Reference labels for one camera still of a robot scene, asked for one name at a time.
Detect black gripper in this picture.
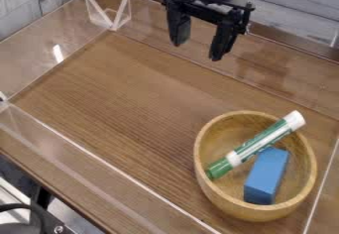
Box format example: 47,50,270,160
165,0,255,61

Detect blue block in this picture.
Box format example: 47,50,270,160
245,148,290,205

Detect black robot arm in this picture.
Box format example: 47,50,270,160
163,0,255,61

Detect brown wooden bowl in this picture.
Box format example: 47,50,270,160
194,110,318,222

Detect green white marker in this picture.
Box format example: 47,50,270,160
206,110,306,180

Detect black metal stand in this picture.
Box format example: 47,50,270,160
31,186,74,234

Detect clear acrylic tray wall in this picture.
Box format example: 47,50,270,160
0,0,339,234

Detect black cable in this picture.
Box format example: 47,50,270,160
0,202,51,234

